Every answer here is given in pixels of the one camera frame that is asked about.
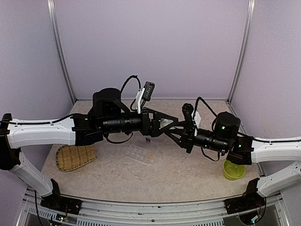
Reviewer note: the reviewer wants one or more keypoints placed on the right aluminium frame post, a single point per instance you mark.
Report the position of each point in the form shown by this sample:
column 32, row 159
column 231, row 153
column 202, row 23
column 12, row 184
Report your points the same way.
column 243, row 50

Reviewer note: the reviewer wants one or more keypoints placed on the front aluminium rail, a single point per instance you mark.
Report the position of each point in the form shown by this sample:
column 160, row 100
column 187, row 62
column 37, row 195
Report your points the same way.
column 108, row 213

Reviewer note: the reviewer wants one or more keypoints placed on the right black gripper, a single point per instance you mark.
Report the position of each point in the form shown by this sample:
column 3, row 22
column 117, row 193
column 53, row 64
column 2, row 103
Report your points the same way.
column 186, row 141

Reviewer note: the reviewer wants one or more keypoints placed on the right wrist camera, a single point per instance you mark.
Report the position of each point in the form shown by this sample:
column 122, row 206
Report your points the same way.
column 191, row 115

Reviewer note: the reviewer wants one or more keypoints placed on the left aluminium frame post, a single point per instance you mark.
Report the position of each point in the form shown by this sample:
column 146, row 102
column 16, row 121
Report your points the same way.
column 59, row 49

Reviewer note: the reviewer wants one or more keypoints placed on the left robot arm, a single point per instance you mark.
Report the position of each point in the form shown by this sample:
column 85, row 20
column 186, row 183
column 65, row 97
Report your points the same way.
column 108, row 115

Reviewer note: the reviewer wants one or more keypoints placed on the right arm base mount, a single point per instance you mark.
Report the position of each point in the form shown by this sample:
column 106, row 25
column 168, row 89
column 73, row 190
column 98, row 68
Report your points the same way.
column 240, row 204

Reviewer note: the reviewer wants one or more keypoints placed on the clear plastic pill organizer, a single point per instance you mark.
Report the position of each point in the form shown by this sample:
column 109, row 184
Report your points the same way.
column 140, row 147

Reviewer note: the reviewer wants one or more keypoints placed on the green plastic bowl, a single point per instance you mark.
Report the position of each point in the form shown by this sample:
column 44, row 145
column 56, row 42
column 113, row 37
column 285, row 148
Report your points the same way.
column 232, row 171

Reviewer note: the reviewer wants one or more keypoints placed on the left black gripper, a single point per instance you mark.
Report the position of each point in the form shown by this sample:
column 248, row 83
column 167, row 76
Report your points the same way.
column 154, row 130

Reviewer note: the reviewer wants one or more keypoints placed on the white pill bottle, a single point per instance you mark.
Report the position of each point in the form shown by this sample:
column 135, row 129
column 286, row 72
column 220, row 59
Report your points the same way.
column 165, row 122

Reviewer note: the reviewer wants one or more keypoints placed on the woven bamboo tray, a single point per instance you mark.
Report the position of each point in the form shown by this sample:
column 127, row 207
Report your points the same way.
column 69, row 158

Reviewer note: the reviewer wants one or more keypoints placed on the aluminium frame post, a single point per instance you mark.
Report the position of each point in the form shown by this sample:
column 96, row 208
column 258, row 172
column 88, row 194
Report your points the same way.
column 243, row 50
column 59, row 49

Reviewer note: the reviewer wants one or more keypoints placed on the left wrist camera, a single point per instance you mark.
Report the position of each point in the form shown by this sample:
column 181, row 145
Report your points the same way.
column 143, row 96

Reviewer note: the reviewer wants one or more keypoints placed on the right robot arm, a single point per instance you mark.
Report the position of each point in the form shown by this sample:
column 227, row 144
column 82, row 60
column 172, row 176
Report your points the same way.
column 242, row 150

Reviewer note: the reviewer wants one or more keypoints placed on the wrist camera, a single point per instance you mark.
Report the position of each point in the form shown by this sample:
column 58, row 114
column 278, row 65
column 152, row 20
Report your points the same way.
column 191, row 115
column 143, row 96

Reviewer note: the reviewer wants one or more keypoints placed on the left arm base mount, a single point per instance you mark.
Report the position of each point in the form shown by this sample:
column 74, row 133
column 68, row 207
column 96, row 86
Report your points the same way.
column 62, row 204

